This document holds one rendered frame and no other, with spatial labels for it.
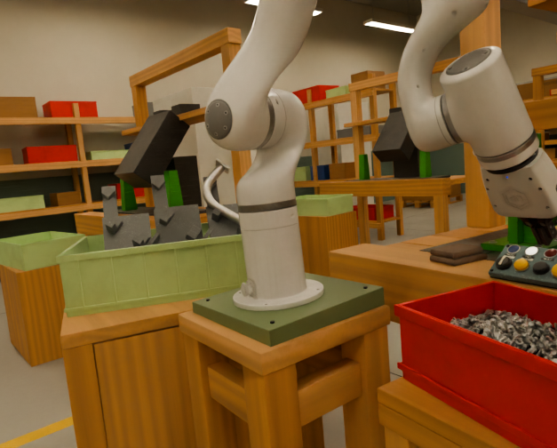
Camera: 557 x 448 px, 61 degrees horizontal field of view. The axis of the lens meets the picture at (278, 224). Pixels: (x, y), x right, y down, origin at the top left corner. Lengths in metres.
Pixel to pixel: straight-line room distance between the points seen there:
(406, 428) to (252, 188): 0.48
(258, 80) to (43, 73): 6.88
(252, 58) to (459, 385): 0.62
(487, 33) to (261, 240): 1.10
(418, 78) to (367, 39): 11.19
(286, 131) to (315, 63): 9.58
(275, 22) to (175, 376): 0.91
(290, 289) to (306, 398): 0.20
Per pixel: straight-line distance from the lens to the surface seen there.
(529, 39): 12.18
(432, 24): 0.73
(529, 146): 0.75
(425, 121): 0.73
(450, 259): 1.09
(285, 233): 0.91
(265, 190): 0.89
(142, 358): 1.30
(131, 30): 8.30
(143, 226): 1.63
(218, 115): 0.87
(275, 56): 0.87
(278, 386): 0.84
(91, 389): 1.32
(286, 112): 0.93
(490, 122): 0.71
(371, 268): 1.19
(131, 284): 1.37
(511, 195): 0.80
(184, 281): 1.37
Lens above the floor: 1.15
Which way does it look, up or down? 7 degrees down
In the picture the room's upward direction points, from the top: 5 degrees counter-clockwise
